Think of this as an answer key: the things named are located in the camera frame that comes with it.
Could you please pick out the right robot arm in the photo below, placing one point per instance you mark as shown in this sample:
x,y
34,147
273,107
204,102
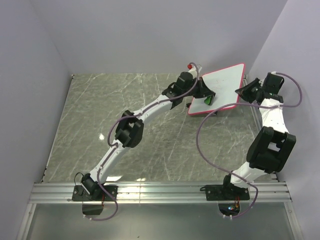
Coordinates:
x,y
273,144

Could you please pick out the aluminium mounting rail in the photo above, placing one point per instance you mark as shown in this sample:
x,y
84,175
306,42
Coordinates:
x,y
154,193

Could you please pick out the pink framed whiteboard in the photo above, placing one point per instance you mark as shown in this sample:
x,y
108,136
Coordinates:
x,y
223,82

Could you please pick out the green whiteboard eraser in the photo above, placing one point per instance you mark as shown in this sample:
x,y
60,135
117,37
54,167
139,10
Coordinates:
x,y
208,100

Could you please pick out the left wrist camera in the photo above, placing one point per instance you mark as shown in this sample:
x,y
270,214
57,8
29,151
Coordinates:
x,y
194,70

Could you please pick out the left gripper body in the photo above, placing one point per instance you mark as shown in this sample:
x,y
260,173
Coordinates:
x,y
193,81

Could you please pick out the whiteboard wire stand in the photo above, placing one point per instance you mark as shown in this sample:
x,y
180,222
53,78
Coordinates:
x,y
189,104

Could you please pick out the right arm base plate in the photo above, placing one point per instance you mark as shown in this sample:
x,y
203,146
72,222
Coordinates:
x,y
217,192

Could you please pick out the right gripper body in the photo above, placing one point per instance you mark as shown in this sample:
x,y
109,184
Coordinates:
x,y
262,89

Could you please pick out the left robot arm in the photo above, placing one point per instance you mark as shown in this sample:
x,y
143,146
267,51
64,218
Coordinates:
x,y
130,127

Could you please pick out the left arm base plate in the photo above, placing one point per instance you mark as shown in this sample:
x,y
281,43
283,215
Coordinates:
x,y
81,195

